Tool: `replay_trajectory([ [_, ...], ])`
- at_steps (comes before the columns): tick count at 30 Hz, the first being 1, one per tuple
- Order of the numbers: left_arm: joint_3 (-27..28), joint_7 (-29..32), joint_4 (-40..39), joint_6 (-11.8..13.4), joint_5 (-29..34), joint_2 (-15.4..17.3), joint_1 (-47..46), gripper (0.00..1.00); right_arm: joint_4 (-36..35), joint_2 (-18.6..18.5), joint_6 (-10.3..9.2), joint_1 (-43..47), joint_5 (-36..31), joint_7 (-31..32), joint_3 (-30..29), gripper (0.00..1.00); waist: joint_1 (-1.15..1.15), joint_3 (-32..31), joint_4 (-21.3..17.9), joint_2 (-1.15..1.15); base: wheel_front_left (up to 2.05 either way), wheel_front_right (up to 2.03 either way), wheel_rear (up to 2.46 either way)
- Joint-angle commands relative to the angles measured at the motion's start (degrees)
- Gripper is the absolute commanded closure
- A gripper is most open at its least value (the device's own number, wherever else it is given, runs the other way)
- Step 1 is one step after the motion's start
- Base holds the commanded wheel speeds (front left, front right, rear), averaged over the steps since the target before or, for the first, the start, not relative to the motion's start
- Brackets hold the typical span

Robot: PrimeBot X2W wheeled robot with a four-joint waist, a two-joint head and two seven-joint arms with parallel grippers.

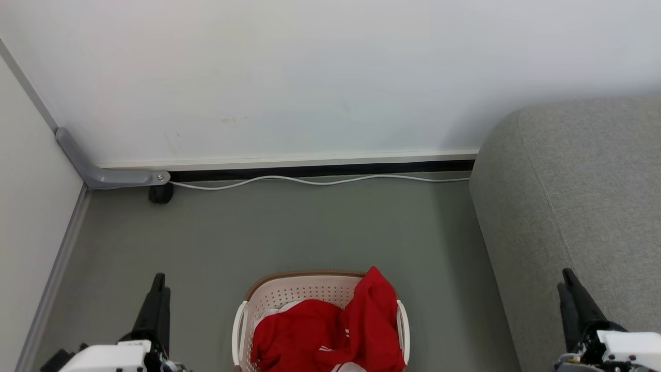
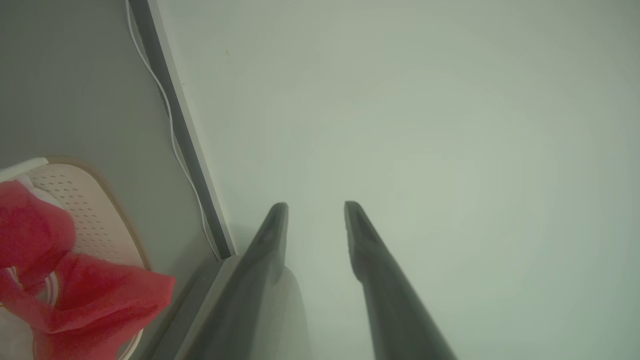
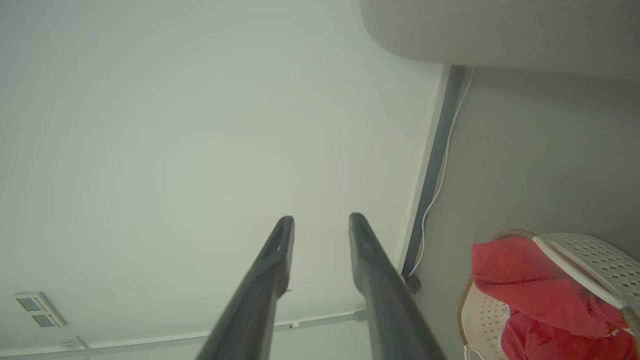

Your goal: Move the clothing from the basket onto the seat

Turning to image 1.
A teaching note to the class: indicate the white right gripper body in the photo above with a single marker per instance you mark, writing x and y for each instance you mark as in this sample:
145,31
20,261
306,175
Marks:
627,349

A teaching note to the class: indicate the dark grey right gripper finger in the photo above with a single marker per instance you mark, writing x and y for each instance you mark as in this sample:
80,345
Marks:
586,305
569,320

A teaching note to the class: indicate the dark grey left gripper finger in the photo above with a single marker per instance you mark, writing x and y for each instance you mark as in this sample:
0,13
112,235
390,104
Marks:
147,315
165,325

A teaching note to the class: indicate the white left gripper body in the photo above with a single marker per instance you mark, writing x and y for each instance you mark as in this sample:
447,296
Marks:
108,357

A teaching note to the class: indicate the red garment with white stripes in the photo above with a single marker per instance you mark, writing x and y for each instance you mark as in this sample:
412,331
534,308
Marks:
372,320

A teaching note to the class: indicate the grey fabric sofa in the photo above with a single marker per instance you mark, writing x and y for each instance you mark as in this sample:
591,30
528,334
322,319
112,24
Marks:
573,196

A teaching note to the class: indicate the grey skirting strip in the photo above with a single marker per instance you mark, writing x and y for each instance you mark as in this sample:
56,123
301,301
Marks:
54,274

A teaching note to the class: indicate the black caster wheel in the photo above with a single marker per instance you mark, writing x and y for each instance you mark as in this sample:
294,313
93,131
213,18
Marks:
160,193

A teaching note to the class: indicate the cream perforated laundry basket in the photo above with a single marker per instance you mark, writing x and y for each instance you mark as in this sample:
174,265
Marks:
294,292

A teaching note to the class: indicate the grey metal partition foot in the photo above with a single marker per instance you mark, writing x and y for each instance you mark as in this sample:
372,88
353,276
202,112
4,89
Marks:
108,175

